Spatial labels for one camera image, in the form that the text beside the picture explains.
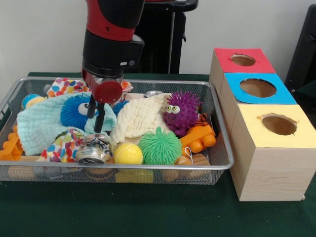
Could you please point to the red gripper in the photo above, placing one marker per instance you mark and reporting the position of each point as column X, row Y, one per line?
column 106, row 91

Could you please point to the blue spiky rubber ball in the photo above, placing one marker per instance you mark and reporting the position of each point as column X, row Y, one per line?
column 119, row 106
column 73, row 112

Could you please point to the silver crushed can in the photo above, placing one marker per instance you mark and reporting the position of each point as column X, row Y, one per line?
column 94, row 150

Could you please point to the small orange plastic toy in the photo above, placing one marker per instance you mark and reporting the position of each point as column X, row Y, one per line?
column 12, row 148

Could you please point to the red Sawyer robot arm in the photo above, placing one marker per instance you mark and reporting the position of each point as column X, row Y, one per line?
column 113, row 39

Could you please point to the shallow clear mesh bin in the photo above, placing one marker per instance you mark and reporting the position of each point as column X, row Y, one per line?
column 219, row 158

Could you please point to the wooden box with three holes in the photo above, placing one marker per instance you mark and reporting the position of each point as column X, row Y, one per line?
column 276, row 163

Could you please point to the large colourful dotted cloth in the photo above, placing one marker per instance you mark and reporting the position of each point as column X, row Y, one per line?
column 64, row 88

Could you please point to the cream white cloth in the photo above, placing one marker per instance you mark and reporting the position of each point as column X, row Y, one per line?
column 138, row 118

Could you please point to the small colourful dotted cloth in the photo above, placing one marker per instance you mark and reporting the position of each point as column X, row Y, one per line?
column 59, row 148

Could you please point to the mint green cloth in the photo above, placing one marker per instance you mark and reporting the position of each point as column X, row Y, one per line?
column 42, row 123

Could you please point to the small blue yellow ball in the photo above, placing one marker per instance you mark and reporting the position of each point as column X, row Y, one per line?
column 34, row 101

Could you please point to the green spiky rubber ball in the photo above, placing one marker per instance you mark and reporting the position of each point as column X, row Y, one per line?
column 159, row 146

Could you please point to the purple spiky ball with eyes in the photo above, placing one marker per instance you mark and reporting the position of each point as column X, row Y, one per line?
column 183, row 113

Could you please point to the orange toy building block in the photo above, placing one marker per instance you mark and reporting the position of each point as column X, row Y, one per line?
column 198, row 138

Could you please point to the dark green table cloth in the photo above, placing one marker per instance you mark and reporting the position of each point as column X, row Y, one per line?
column 148, row 212

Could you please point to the black panel stand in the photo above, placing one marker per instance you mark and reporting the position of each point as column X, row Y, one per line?
column 303, row 44

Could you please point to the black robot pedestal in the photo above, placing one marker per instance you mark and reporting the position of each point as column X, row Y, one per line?
column 163, row 44

